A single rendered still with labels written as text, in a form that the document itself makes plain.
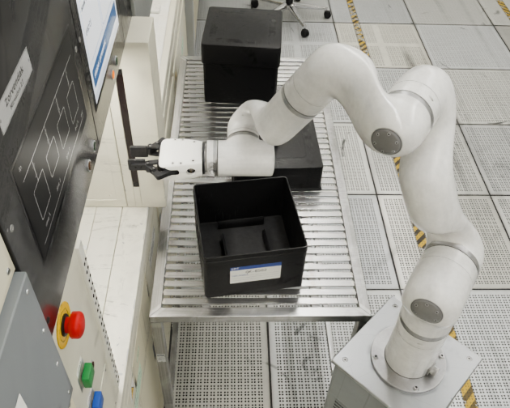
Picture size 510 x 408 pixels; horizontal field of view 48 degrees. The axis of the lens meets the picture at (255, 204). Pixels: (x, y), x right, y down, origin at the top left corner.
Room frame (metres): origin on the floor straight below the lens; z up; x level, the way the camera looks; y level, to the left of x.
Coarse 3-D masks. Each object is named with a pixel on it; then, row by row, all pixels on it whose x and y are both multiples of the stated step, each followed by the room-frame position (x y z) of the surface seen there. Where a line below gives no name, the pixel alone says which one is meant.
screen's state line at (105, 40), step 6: (114, 6) 1.08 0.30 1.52; (114, 12) 1.07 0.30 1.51; (108, 18) 1.01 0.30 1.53; (114, 18) 1.06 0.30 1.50; (108, 24) 1.01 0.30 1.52; (108, 30) 1.00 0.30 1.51; (108, 36) 0.99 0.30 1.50; (102, 42) 0.93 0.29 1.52; (102, 48) 0.92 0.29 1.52; (102, 54) 0.92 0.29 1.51; (96, 60) 0.87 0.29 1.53; (102, 60) 0.91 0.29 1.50; (96, 66) 0.86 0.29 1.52; (96, 72) 0.86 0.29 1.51; (96, 78) 0.85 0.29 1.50
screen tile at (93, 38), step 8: (80, 0) 0.84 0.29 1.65; (88, 0) 0.89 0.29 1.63; (96, 0) 0.94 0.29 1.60; (80, 8) 0.83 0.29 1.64; (88, 8) 0.88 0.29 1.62; (96, 8) 0.93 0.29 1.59; (88, 16) 0.87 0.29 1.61; (96, 16) 0.92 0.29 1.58; (96, 24) 0.91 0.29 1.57; (96, 32) 0.90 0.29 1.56; (88, 40) 0.84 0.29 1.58; (96, 40) 0.89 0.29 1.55; (88, 48) 0.83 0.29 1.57
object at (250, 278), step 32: (224, 192) 1.20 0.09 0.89; (256, 192) 1.22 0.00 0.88; (288, 192) 1.19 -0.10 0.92; (224, 224) 1.17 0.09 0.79; (256, 224) 1.19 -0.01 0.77; (288, 224) 1.15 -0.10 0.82; (224, 256) 0.93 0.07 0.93; (256, 256) 0.94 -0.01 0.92; (288, 256) 0.96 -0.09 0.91; (224, 288) 0.93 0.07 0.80; (256, 288) 0.94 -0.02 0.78
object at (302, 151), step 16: (304, 128) 1.56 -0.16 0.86; (288, 144) 1.47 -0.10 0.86; (304, 144) 1.48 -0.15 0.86; (288, 160) 1.39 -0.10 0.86; (304, 160) 1.39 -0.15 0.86; (320, 160) 1.40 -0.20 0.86; (240, 176) 1.34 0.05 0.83; (256, 176) 1.34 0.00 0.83; (272, 176) 1.35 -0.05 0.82; (288, 176) 1.35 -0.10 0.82; (304, 176) 1.36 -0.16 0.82; (320, 176) 1.37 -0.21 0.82
